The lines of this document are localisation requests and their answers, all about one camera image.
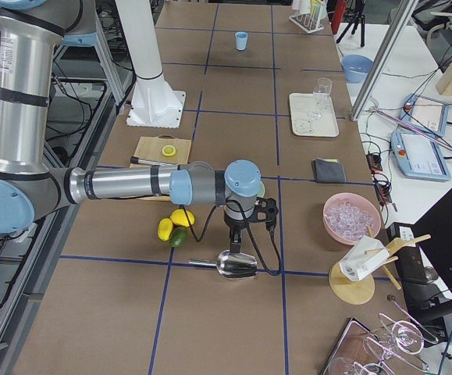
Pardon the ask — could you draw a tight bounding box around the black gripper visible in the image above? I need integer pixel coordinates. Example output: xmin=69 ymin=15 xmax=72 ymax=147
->
xmin=224 ymin=206 xmax=249 ymax=253

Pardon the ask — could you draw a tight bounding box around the near teach pendant tablet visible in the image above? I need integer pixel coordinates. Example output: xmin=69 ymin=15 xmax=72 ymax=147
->
xmin=391 ymin=130 xmax=451 ymax=181

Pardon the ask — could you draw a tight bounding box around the metal ice scoop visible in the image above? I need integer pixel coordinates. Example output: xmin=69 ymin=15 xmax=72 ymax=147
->
xmin=188 ymin=250 xmax=258 ymax=279

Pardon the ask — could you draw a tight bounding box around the light blue cup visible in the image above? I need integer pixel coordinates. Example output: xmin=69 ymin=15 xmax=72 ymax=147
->
xmin=235 ymin=31 xmax=248 ymax=51

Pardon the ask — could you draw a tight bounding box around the black laptop monitor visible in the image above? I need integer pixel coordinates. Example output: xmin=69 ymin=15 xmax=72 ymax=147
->
xmin=387 ymin=188 xmax=452 ymax=323

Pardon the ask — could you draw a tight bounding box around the green bowl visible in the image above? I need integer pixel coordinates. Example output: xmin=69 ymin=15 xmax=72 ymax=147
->
xmin=257 ymin=182 xmax=265 ymax=198

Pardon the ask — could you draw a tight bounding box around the green lime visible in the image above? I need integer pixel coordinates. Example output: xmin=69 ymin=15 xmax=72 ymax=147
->
xmin=169 ymin=227 xmax=189 ymax=248

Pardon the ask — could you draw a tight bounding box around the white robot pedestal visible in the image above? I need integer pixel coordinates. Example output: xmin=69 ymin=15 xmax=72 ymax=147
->
xmin=116 ymin=0 xmax=186 ymax=129

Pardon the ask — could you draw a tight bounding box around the clear wine glass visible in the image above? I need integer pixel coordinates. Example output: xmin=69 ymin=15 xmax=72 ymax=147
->
xmin=308 ymin=77 xmax=333 ymax=120

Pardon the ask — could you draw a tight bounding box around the wooden cutting board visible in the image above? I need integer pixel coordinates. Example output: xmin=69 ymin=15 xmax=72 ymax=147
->
xmin=123 ymin=136 xmax=193 ymax=202

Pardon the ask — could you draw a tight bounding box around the white wire cup rack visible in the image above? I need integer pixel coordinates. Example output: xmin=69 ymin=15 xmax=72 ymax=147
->
xmin=289 ymin=0 xmax=327 ymax=34

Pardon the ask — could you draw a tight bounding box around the teach pendant tablet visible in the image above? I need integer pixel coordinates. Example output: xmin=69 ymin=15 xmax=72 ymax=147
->
xmin=400 ymin=95 xmax=449 ymax=137
xmin=391 ymin=130 xmax=451 ymax=181

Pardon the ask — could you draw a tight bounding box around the blue bowl with fork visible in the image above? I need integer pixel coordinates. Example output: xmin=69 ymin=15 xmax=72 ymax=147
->
xmin=341 ymin=55 xmax=373 ymax=84

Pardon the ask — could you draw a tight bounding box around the grey folded cloth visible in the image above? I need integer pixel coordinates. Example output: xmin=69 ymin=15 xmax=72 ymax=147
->
xmin=311 ymin=158 xmax=347 ymax=184

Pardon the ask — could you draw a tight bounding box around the cream bear tray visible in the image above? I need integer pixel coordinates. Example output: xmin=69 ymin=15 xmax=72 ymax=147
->
xmin=289 ymin=93 xmax=339 ymax=138

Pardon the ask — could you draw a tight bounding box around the lemon half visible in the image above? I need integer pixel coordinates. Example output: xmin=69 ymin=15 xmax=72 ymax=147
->
xmin=161 ymin=145 xmax=177 ymax=158

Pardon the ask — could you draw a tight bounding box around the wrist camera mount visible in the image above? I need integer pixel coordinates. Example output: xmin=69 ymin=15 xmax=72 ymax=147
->
xmin=249 ymin=197 xmax=279 ymax=233

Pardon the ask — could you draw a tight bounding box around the aluminium frame post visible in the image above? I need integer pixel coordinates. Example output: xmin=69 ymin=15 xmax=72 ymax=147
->
xmin=350 ymin=0 xmax=418 ymax=121

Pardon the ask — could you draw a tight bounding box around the red cylinder bottle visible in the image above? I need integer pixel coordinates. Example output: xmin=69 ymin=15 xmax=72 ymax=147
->
xmin=330 ymin=0 xmax=347 ymax=35

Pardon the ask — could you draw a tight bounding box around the yellow lemon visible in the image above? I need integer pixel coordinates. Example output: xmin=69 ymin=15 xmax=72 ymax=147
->
xmin=170 ymin=209 xmax=195 ymax=227
xmin=157 ymin=218 xmax=173 ymax=241

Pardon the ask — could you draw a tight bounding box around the pink bowl of ice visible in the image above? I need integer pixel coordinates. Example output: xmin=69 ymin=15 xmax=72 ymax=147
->
xmin=322 ymin=192 xmax=382 ymax=245

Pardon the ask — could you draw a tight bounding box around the wooden stand with carton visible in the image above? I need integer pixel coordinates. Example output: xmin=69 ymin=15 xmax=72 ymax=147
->
xmin=329 ymin=234 xmax=431 ymax=305

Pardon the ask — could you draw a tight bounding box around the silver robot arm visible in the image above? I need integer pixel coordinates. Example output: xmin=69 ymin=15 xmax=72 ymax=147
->
xmin=0 ymin=1 xmax=261 ymax=234

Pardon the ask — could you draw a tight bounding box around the far teach pendant tablet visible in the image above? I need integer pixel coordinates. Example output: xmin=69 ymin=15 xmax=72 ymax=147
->
xmin=400 ymin=95 xmax=449 ymax=137

